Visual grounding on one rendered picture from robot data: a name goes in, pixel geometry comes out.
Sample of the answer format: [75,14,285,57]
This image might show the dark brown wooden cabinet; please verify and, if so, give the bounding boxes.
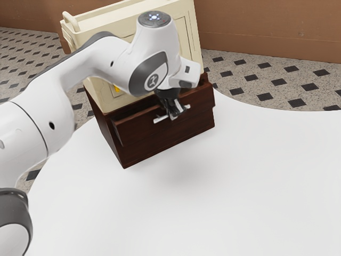
[83,71,216,170]

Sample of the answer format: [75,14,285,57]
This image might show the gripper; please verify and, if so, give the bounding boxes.
[155,88,185,120]

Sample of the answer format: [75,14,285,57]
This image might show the dark brown wooden drawer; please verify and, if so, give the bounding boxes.
[110,82,216,148]

